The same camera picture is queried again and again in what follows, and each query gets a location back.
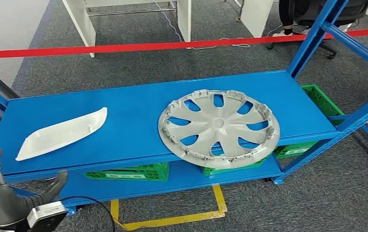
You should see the black office chair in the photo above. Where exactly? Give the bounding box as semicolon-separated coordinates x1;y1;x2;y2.
265;0;368;60

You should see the black cable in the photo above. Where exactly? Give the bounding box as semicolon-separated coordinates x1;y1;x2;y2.
57;196;117;232

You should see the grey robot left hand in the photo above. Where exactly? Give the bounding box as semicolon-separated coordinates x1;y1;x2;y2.
0;145;69;229

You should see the white desk panel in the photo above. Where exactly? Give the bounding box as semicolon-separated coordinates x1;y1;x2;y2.
240;0;274;38

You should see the red barrier tape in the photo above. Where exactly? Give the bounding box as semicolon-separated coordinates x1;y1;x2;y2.
0;27;368;60

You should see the yellow floor tape outline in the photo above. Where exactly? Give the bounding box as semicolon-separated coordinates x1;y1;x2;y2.
110;185;228;232

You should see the grey wheel hubcap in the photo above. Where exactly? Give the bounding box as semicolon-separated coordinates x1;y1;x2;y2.
157;89;281;170

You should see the green plastic crate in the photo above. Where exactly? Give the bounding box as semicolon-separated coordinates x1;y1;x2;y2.
201;156;269;176
273;84;345;160
83;162;170;182

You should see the white desk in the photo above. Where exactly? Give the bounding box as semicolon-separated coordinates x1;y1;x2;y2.
61;0;192;58

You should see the white floor cable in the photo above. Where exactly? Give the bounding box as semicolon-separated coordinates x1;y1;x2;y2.
155;1;252;51

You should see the white plastic trim part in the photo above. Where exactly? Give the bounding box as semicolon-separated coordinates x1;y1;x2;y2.
15;107;108;162

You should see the blue metal shelf rack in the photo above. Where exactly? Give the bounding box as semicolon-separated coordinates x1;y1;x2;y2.
0;0;368;217

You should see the person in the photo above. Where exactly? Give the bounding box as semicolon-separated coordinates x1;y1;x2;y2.
272;0;312;36

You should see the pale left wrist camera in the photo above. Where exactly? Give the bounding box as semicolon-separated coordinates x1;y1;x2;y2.
26;201;68;232

